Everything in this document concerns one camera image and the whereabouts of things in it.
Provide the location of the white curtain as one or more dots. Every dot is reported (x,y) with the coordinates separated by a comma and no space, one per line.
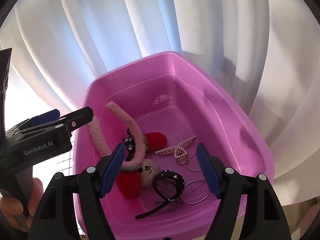
(264,53)

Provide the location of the beige round plush pouch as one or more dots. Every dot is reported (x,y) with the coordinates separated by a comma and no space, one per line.
(148,170)

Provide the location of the small silver bangle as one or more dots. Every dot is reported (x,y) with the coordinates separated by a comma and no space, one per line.
(192,164)

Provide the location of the white black grid tablecloth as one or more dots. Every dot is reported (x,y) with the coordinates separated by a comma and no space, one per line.
(45,170)

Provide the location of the pink rhinestone hair clip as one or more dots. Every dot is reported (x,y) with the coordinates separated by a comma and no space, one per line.
(179,152)

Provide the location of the left human hand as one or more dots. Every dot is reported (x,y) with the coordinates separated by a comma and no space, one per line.
(12,208)

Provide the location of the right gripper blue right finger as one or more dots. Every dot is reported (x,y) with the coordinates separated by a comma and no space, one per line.
(264,217)

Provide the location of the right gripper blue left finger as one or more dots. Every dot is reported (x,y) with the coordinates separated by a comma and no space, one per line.
(55,214)

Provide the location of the large silver bangle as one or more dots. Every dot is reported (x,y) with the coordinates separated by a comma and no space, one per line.
(194,192)

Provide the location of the pink strawberry fuzzy headband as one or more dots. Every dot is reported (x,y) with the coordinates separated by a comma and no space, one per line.
(138,145)

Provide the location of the black wrist watch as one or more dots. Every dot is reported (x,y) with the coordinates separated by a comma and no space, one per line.
(164,180)

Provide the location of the purple plastic bin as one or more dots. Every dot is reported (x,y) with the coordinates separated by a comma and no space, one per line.
(168,94)

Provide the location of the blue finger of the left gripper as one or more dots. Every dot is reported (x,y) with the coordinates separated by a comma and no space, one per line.
(70,121)
(39,119)

